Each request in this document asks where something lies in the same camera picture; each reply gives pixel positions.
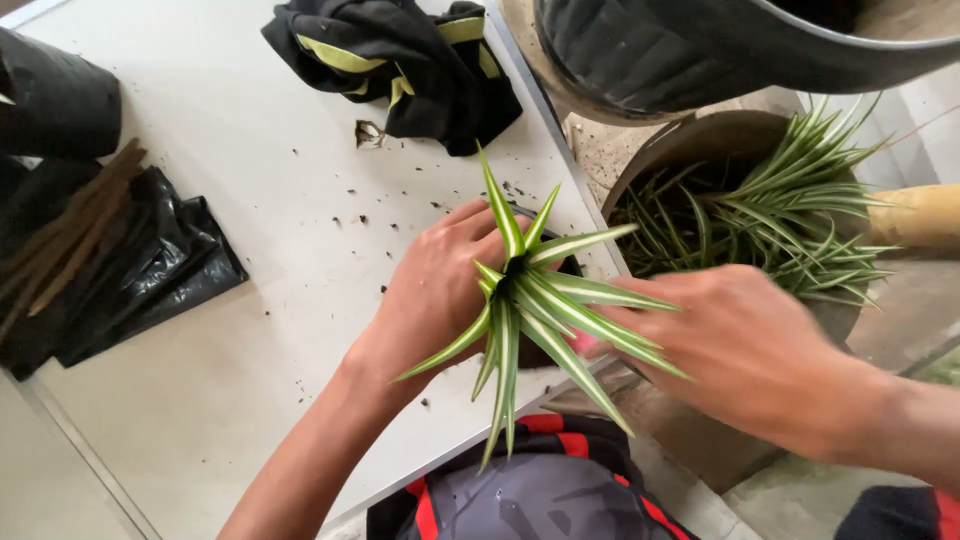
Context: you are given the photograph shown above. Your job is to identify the person's left hand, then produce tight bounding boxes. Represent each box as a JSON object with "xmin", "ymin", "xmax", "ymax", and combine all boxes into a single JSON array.
[{"xmin": 352, "ymin": 198, "xmax": 534, "ymax": 382}]

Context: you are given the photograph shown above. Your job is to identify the person's right hand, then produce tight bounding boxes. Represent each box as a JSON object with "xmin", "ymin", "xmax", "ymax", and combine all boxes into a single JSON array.
[{"xmin": 576, "ymin": 264, "xmax": 888, "ymax": 460}]

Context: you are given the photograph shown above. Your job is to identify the small black nursery bag pot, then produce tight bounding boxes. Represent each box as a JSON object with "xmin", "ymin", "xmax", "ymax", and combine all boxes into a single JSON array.
[{"xmin": 507, "ymin": 204, "xmax": 588, "ymax": 370}]

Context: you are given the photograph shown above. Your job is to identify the small striped spider plant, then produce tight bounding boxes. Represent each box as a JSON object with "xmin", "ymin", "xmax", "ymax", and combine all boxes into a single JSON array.
[{"xmin": 393, "ymin": 142, "xmax": 693, "ymax": 474}]

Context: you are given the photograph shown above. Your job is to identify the dry brown leaf scrap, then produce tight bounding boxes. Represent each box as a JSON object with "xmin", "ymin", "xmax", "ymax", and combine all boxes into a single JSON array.
[{"xmin": 354, "ymin": 119, "xmax": 388, "ymax": 150}]

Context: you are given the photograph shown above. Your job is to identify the black cloth with yellow stripes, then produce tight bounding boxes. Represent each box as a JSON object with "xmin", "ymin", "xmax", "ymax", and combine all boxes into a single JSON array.
[{"xmin": 261, "ymin": 0, "xmax": 525, "ymax": 158}]

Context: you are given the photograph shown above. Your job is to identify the clump of green spider plants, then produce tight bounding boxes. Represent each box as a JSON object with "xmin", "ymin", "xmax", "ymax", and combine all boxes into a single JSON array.
[{"xmin": 610, "ymin": 93, "xmax": 904, "ymax": 310}]

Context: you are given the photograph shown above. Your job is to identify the brown round pot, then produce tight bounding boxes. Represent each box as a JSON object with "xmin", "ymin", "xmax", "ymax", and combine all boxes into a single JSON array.
[{"xmin": 600, "ymin": 109, "xmax": 873, "ymax": 348}]

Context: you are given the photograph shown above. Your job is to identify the person's black red shorts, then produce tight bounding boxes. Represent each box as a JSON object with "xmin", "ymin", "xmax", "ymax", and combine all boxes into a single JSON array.
[{"xmin": 366, "ymin": 412, "xmax": 700, "ymax": 540}]

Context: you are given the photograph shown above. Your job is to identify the large black tub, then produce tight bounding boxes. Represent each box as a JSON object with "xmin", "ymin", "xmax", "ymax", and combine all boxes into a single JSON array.
[{"xmin": 533, "ymin": 0, "xmax": 960, "ymax": 126}]

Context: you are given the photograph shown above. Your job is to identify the tan rounded object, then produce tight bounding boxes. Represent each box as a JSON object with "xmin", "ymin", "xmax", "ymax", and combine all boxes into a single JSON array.
[{"xmin": 865, "ymin": 183, "xmax": 960, "ymax": 253}]

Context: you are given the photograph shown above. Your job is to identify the heap of black plastic bags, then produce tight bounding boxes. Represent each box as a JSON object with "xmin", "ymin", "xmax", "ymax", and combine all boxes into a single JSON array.
[{"xmin": 0, "ymin": 156, "xmax": 250, "ymax": 382}]

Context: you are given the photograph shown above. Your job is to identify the bundle of brown sticks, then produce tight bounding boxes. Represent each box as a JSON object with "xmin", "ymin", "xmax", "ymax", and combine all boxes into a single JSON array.
[{"xmin": 0, "ymin": 138, "xmax": 149, "ymax": 342}]

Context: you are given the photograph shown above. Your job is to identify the rolled black plastic bag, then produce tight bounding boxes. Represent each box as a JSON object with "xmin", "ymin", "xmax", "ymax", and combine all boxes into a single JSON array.
[{"xmin": 0, "ymin": 27, "xmax": 123, "ymax": 160}]

